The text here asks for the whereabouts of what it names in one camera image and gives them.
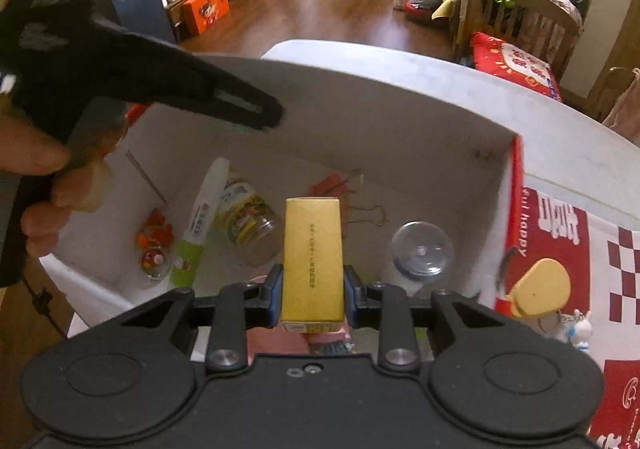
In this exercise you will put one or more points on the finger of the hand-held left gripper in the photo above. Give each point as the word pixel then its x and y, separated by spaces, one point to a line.
pixel 200 79

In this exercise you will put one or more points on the orange plastic toy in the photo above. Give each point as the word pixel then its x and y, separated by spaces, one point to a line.
pixel 155 229

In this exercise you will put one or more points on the small capsule red toy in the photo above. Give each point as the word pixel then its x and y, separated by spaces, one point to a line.
pixel 152 261

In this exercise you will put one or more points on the pink cloth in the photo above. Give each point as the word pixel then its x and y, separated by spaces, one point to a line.
pixel 631 114

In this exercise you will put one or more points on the gold cardboard box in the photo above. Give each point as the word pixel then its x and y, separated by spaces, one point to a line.
pixel 312 254

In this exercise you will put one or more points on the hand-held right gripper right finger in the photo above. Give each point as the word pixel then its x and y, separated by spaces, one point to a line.
pixel 352 296

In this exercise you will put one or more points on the orange printed box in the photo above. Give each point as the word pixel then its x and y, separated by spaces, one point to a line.
pixel 205 9

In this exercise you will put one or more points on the green and white bottle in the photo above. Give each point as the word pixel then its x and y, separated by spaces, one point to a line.
pixel 200 214

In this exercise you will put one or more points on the glass jar yellow label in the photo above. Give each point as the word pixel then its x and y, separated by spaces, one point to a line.
pixel 245 214

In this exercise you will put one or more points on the thin grey stick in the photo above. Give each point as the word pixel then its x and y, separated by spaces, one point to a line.
pixel 145 176

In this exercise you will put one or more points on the red floor cushion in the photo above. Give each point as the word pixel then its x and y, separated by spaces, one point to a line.
pixel 420 13

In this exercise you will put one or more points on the clear plastic capsule ball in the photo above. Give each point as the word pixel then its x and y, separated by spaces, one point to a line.
pixel 422 249

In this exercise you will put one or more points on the white and blue figurine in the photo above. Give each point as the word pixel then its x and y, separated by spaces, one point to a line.
pixel 577 331

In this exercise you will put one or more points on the yellow rounded plastic toy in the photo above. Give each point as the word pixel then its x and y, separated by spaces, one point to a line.
pixel 542 286

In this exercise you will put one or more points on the red printed cushion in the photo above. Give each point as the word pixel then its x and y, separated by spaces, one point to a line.
pixel 515 61

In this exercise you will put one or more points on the person's left hand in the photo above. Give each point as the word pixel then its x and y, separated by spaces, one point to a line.
pixel 35 154

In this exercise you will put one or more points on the red checked printed cloth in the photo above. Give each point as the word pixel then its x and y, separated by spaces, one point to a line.
pixel 550 239

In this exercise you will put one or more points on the white cardboard box red outside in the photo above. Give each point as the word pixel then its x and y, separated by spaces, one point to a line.
pixel 400 164

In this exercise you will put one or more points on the wooden chair with cloth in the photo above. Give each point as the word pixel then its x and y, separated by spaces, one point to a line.
pixel 610 89

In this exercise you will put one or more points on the orange binder clip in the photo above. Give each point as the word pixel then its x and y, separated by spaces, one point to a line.
pixel 325 186

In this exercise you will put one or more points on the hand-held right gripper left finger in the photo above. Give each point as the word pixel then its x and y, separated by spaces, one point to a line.
pixel 274 296

